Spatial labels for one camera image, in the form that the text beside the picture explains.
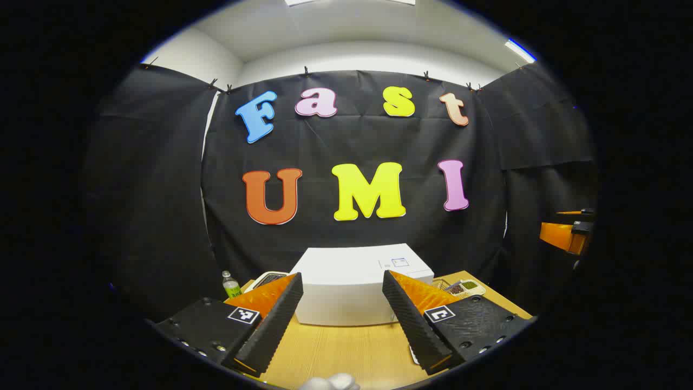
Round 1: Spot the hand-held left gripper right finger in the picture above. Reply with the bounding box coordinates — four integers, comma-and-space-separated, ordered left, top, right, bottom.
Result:
382, 270, 534, 376

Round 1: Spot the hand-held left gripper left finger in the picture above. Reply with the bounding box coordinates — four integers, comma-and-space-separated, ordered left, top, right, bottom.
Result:
154, 272, 304, 378

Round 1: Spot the white microwave oven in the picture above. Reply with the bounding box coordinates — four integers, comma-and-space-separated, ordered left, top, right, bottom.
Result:
289, 245, 435, 327

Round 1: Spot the white toaster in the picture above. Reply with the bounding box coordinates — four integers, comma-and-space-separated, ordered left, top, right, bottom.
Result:
244, 271, 290, 294

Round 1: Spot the green drink bottle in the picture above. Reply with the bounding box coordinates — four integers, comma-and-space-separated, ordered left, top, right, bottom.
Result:
222, 270, 243, 300

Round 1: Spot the white divided grain dish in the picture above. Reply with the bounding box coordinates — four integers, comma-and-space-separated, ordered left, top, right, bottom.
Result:
447, 279, 486, 298

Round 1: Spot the ceiling light panel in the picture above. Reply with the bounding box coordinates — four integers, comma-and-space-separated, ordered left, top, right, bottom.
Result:
505, 38, 538, 63

